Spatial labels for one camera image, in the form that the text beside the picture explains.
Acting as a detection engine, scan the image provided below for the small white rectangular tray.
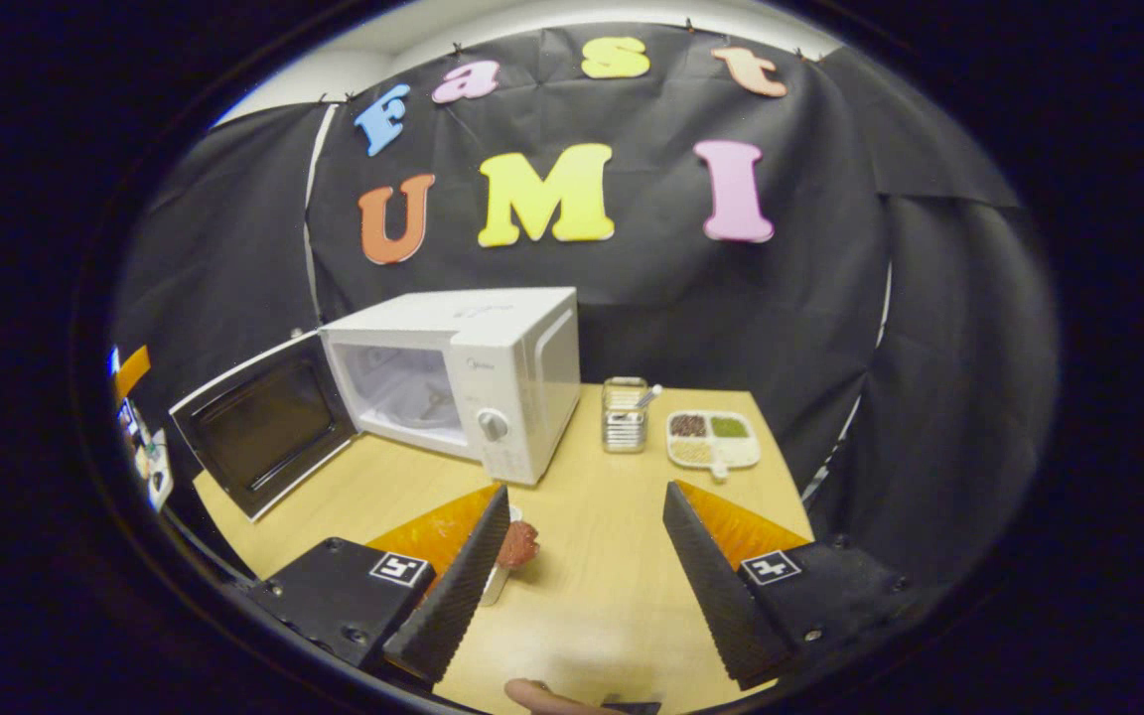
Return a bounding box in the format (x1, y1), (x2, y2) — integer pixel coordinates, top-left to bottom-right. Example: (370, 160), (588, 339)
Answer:
(480, 504), (525, 608)

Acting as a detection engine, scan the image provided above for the white microwave oven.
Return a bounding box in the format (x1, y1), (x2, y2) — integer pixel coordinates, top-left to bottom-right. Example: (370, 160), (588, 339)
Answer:
(170, 288), (583, 522)

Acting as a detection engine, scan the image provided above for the reddish brown meat piece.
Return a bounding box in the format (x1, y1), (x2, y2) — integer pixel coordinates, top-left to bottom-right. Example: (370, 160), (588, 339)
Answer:
(498, 520), (540, 569)

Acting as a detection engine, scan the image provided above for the clear glass container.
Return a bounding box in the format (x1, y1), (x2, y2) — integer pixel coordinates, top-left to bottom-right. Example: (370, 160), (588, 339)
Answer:
(602, 376), (649, 454)

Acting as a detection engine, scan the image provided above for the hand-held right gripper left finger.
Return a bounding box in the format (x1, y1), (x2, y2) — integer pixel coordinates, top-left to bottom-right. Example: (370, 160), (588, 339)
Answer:
(252, 484), (512, 686)

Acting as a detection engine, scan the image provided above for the black backdrop cloth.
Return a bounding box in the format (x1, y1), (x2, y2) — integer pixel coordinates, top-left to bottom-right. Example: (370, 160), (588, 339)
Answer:
(110, 22), (1060, 587)

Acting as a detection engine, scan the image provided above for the white divided bean tray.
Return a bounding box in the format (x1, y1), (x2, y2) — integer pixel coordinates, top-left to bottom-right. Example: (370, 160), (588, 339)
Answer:
(666, 410), (762, 483)

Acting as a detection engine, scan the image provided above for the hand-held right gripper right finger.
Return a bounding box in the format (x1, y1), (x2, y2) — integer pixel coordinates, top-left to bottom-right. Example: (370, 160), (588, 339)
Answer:
(662, 481), (921, 692)

